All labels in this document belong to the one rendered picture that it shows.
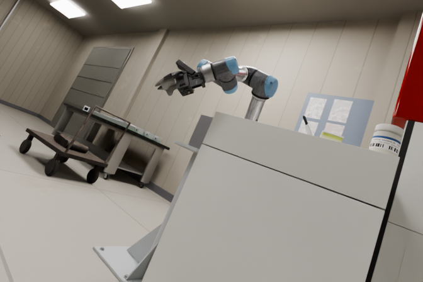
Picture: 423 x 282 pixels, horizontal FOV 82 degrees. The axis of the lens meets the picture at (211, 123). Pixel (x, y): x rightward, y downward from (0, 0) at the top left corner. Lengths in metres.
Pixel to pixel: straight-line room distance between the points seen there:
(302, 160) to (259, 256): 0.32
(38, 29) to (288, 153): 10.14
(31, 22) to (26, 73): 1.71
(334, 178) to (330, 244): 0.18
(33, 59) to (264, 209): 10.06
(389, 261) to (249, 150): 0.61
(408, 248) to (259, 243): 0.53
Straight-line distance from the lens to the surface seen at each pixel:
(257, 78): 1.44
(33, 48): 10.49
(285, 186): 0.83
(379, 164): 0.81
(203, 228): 0.93
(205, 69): 1.03
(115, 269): 1.69
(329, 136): 0.99
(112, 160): 3.88
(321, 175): 0.81
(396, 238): 1.14
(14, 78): 10.41
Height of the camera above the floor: 0.73
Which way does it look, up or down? 10 degrees up
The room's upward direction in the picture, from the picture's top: 24 degrees clockwise
